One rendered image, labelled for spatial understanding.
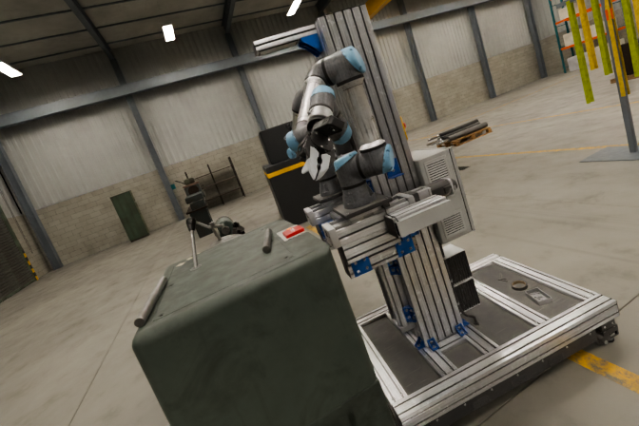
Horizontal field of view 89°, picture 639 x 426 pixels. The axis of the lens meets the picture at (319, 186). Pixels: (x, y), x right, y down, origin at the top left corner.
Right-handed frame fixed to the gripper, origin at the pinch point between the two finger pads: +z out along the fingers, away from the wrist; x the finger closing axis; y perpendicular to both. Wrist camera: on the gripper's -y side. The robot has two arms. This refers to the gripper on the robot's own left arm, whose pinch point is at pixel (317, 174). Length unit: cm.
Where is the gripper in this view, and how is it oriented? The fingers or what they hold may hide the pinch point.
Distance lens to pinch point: 80.5
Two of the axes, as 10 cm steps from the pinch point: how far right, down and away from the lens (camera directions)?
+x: -8.5, -3.7, -3.7
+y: -5.2, 4.9, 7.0
